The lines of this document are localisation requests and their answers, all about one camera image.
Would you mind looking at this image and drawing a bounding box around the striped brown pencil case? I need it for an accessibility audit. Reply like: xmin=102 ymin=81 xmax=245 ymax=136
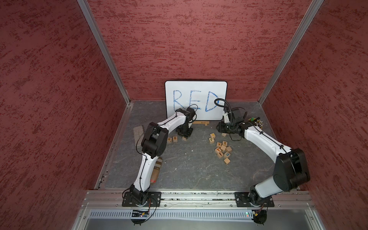
xmin=150 ymin=157 xmax=163 ymax=184

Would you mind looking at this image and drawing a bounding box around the aluminium corner frame post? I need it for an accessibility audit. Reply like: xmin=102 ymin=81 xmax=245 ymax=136
xmin=77 ymin=0 xmax=131 ymax=105
xmin=258 ymin=0 xmax=324 ymax=105

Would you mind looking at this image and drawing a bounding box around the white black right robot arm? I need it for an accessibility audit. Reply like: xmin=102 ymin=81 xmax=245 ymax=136
xmin=216 ymin=106 xmax=311 ymax=207

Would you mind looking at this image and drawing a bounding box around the yellow pen cup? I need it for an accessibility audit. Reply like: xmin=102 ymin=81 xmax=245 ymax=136
xmin=248 ymin=117 xmax=263 ymax=129

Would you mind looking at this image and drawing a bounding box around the white dry-erase board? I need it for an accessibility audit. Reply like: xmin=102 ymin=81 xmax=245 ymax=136
xmin=165 ymin=80 xmax=228 ymax=121

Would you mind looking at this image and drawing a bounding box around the aluminium corner frame post right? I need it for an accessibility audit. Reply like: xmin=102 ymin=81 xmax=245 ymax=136
xmin=258 ymin=0 xmax=324 ymax=105

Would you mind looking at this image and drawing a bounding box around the aluminium corner frame post left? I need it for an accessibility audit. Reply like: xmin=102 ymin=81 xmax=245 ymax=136
xmin=77 ymin=0 xmax=131 ymax=105

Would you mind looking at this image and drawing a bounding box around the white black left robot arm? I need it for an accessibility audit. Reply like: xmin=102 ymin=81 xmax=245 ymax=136
xmin=122 ymin=107 xmax=197 ymax=207

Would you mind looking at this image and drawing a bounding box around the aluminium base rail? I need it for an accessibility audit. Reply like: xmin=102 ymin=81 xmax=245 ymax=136
xmin=72 ymin=189 xmax=325 ymax=230

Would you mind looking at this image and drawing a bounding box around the beige whiteboard eraser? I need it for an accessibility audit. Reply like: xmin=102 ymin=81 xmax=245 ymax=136
xmin=133 ymin=125 xmax=144 ymax=150

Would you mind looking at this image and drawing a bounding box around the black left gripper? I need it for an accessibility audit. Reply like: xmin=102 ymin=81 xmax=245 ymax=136
xmin=175 ymin=123 xmax=193 ymax=139

